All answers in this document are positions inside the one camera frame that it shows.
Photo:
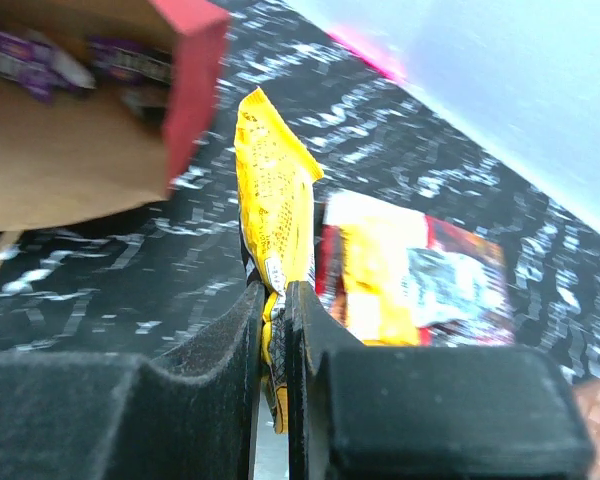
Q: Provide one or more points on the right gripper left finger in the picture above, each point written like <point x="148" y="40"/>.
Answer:
<point x="188" y="414"/>

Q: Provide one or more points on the brown purple candy packet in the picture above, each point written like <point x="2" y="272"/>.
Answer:
<point x="40" y="66"/>

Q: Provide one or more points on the red brown paper bag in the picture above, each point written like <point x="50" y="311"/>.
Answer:
<point x="86" y="156"/>

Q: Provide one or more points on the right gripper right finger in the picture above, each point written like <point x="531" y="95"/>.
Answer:
<point x="387" y="412"/>

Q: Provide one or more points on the red cookie snack bag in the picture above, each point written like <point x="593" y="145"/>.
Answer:
<point x="419" y="230"/>

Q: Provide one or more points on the pink tape strip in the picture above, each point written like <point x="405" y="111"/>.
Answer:
<point x="384" y="58"/>

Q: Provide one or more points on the grey foil snack packet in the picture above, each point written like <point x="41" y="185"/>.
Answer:
<point x="441" y="287"/>

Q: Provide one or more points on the yellow snack packet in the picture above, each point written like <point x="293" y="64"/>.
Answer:
<point x="275" y="179"/>
<point x="375" y="261"/>

